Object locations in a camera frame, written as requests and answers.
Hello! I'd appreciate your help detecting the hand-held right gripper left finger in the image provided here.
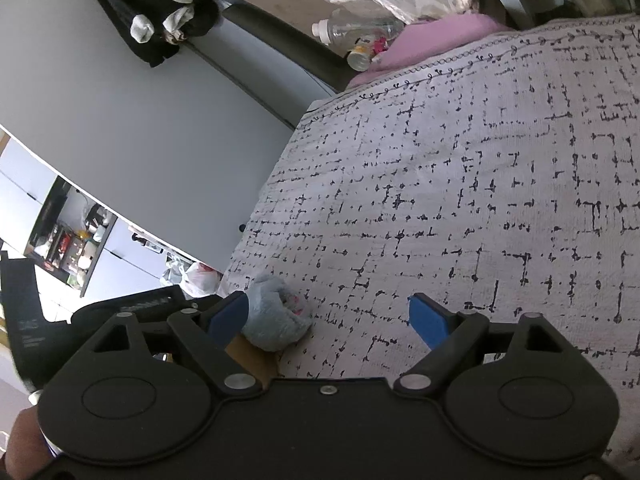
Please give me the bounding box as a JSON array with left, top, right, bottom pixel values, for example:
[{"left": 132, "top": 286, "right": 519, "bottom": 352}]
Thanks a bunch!
[{"left": 89, "top": 291, "right": 263, "bottom": 397}]

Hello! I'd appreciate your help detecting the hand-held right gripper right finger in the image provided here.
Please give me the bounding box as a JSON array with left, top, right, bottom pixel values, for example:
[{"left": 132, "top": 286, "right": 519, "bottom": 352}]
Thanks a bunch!
[{"left": 394, "top": 293, "right": 572, "bottom": 397}]

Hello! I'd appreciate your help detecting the grey plush toy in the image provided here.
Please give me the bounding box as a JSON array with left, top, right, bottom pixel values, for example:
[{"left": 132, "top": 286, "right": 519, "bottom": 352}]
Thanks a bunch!
[{"left": 240, "top": 272, "right": 313, "bottom": 353}]

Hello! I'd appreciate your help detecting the brown cardboard box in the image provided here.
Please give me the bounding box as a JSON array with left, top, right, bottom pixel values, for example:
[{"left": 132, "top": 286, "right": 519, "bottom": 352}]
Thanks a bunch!
[{"left": 224, "top": 334, "right": 280, "bottom": 386}]

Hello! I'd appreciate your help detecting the person's left hand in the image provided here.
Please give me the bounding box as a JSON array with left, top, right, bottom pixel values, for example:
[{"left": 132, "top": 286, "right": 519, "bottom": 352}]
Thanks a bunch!
[{"left": 5, "top": 404, "right": 54, "bottom": 480}]

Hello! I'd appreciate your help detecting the white plastic bag red print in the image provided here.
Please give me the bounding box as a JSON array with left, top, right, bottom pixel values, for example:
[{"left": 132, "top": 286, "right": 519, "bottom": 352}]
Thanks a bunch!
[{"left": 180, "top": 261, "right": 221, "bottom": 297}]

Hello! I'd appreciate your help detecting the grey plastic bag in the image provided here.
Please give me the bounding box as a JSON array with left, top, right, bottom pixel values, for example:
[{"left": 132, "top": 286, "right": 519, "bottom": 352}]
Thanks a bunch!
[{"left": 160, "top": 255, "right": 188, "bottom": 287}]

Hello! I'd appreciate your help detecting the dark open shelf cabinet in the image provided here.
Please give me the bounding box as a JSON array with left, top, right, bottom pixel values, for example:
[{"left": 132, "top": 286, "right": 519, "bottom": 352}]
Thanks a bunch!
[{"left": 25, "top": 177, "right": 119, "bottom": 298}]

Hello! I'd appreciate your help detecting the patterned grey bedspread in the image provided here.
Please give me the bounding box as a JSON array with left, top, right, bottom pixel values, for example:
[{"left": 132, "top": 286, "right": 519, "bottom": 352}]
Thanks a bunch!
[{"left": 217, "top": 15, "right": 640, "bottom": 461}]

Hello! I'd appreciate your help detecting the small printed can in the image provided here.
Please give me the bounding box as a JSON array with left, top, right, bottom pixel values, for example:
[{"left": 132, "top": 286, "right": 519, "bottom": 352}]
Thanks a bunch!
[{"left": 346, "top": 42, "right": 376, "bottom": 72}]

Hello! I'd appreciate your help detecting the pink pillow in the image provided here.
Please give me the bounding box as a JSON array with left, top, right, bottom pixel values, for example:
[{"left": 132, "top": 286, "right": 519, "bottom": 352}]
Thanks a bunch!
[{"left": 347, "top": 12, "right": 516, "bottom": 90}]

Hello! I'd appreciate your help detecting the dark bed headboard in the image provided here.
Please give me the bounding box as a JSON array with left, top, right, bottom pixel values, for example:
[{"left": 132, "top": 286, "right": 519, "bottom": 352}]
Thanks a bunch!
[{"left": 220, "top": 0, "right": 351, "bottom": 93}]

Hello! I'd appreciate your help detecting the clear plastic bottle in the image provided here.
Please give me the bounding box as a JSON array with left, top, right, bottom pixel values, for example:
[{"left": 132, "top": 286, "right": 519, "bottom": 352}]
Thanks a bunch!
[{"left": 311, "top": 7, "right": 406, "bottom": 46}]

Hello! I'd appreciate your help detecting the crumpled clear plastic bag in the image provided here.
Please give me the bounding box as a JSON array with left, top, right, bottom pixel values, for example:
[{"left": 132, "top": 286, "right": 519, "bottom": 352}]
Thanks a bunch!
[{"left": 325, "top": 0, "right": 426, "bottom": 23}]

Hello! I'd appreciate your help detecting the pile of black white clothes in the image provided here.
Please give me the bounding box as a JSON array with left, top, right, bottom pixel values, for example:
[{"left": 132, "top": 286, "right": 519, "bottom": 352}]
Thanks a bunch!
[{"left": 82, "top": 0, "right": 223, "bottom": 68}]

